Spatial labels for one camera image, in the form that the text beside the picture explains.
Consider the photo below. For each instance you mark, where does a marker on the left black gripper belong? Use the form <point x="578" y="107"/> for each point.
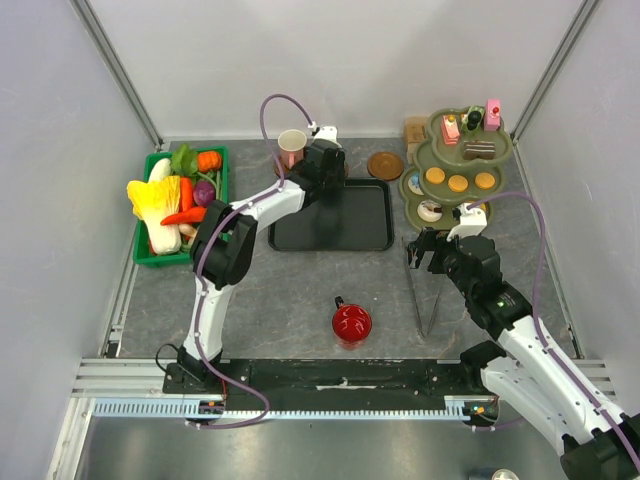
<point x="338" y="178"/>

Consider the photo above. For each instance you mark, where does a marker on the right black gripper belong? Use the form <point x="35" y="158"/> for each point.
<point x="429" y="240"/>

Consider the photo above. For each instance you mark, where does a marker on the white chocolate donut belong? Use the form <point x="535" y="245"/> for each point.
<point x="429" y="211"/>

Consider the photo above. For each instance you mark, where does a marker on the pink mug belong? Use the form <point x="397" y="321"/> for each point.
<point x="291" y="144"/>

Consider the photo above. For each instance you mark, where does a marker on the blue iced donut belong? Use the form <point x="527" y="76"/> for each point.
<point x="413" y="184"/>

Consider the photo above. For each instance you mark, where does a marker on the orange biscuit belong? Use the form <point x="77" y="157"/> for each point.
<point x="458" y="183"/>
<point x="485" y="180"/>
<point x="435" y="175"/>

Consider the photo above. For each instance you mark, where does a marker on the metal tongs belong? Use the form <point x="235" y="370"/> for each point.
<point x="424" y="329"/>

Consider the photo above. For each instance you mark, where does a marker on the red mug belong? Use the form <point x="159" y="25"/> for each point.
<point x="351" y="324"/>

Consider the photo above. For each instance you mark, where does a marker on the chocolate layer cake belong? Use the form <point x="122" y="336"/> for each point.
<point x="479" y="149"/>

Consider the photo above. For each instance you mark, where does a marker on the pink striped cake slice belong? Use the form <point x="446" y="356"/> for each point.
<point x="449" y="129"/>

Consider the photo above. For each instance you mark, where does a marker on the green white cake slice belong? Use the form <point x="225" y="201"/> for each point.
<point x="472" y="118"/>

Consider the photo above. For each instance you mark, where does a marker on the pink cake with cherry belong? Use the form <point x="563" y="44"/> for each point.
<point x="492" y="117"/>

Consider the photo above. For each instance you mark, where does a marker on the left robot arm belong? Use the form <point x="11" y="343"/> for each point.
<point x="224" y="245"/>

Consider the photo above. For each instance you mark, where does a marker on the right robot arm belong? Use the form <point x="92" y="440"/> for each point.
<point x="524" y="366"/>

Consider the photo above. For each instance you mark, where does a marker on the left brown saucer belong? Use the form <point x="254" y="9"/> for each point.
<point x="283" y="165"/>

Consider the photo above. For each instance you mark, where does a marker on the brown saucer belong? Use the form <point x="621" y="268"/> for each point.
<point x="386" y="166"/>
<point x="283" y="165"/>

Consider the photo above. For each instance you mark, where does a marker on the black baking tray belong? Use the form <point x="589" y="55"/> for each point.
<point x="357" y="217"/>

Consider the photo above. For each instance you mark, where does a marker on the right brown saucer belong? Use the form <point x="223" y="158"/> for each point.
<point x="386" y="166"/>

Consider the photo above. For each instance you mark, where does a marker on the green three-tier stand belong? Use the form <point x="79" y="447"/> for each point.
<point x="434" y="153"/>

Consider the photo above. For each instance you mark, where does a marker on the brown cardboard boxes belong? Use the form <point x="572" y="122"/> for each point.
<point x="415" y="131"/>

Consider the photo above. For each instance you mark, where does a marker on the green toy beans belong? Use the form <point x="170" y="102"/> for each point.
<point x="215" y="179"/>

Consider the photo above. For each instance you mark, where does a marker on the orange toy pumpkin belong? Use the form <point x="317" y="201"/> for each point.
<point x="209" y="161"/>

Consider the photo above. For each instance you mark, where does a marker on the purple toy onion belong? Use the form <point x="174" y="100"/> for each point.
<point x="204" y="193"/>

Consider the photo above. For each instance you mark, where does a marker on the lying orange toy carrot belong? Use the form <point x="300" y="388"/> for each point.
<point x="194" y="215"/>

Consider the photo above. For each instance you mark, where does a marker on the upright orange toy carrot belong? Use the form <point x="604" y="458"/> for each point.
<point x="186" y="194"/>

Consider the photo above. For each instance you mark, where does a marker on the green plastic crate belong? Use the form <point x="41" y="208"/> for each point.
<point x="162" y="246"/>

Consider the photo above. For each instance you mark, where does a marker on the beige toy mushroom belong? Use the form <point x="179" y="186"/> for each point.
<point x="187" y="230"/>

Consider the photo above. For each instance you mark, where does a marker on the white toy radish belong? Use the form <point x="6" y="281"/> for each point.
<point x="161" y="170"/>

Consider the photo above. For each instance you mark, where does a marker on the yellow toy cabbage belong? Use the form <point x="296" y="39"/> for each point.
<point x="152" y="202"/>

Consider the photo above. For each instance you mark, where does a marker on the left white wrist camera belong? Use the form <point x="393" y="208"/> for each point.
<point x="327" y="133"/>

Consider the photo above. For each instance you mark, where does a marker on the white cable duct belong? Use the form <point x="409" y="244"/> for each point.
<point x="453" y="410"/>

